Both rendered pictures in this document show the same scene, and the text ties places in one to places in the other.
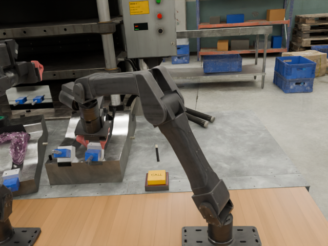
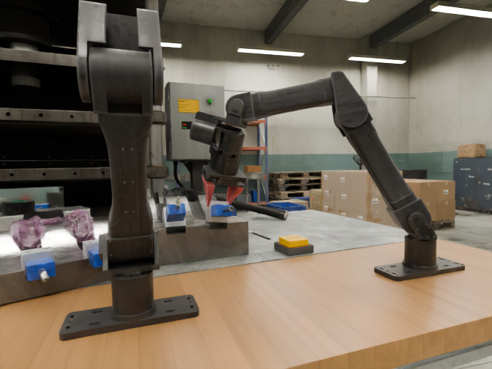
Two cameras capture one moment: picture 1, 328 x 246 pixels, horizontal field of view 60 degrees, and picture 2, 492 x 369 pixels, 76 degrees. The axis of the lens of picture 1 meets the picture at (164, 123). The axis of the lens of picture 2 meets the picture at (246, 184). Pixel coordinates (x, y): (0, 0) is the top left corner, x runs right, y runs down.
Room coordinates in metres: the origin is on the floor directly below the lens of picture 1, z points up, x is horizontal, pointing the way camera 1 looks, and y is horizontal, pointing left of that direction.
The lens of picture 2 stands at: (0.09, 0.51, 1.04)
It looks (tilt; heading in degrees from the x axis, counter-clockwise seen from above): 3 degrees down; 336
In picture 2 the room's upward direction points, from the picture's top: 1 degrees counter-clockwise
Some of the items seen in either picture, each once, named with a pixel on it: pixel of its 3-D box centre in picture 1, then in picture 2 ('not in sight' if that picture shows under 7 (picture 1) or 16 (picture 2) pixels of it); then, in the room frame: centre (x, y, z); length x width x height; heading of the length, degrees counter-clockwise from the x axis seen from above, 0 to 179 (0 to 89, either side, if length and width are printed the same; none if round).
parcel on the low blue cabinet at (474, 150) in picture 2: not in sight; (471, 151); (4.24, -6.59, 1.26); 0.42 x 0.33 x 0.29; 170
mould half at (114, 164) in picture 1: (98, 135); (181, 219); (1.10, 0.28, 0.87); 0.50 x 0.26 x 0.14; 178
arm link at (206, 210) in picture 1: (216, 206); (416, 223); (0.57, -0.12, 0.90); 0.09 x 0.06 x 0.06; 145
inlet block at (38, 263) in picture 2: not in sight; (40, 269); (0.76, 0.62, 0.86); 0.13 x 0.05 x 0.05; 15
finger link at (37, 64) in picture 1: (32, 70); not in sight; (0.96, 0.43, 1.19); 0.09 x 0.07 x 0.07; 175
